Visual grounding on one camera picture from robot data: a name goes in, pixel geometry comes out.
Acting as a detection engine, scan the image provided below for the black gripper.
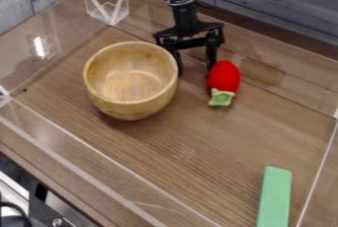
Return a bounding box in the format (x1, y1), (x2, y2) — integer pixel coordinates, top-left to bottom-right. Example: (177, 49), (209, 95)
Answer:
(154, 22), (225, 77)

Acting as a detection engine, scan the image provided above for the red plush strawberry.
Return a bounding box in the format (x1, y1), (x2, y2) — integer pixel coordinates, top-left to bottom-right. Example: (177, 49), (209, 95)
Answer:
(206, 60), (241, 108)

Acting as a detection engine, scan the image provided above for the wooden bowl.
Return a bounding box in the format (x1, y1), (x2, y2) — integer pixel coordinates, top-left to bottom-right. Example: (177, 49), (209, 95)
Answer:
(83, 41), (178, 120)

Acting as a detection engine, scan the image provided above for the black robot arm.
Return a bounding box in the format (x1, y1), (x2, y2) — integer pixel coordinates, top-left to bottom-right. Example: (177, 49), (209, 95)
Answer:
(154, 0), (225, 73)

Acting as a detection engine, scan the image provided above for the green tape strip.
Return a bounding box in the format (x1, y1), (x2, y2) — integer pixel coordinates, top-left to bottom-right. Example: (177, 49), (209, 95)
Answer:
(257, 166), (292, 227)

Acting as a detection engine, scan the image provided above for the black metal table leg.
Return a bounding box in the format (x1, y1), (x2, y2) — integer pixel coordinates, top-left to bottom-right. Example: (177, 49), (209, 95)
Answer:
(30, 181), (50, 203)

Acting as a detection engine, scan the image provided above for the clear acrylic corner bracket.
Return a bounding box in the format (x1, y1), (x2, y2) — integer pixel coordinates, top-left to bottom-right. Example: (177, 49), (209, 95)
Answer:
(85, 0), (130, 26)

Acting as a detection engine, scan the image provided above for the clear acrylic front wall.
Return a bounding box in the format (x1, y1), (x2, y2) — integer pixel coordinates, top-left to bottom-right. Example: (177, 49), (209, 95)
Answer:
(0, 87), (221, 227)

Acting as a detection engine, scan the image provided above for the black cable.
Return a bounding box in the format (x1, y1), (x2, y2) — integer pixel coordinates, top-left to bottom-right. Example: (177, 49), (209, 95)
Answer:
(0, 200), (28, 227)

